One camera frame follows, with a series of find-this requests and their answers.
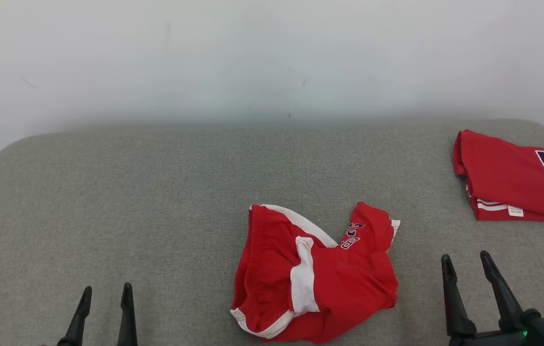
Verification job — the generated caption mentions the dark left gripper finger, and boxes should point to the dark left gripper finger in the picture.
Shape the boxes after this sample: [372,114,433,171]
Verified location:
[117,283,138,346]
[58,286,93,346]

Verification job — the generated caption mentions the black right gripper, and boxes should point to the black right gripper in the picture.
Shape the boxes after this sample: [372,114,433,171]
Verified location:
[441,250,527,346]

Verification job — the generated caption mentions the red jersey shirt white sleeves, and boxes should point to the red jersey shirt white sleeves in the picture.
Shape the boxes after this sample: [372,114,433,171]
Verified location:
[453,129,544,225]

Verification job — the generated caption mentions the red shorts white trim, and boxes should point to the red shorts white trim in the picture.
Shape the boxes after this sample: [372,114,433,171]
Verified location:
[230,201,401,344]

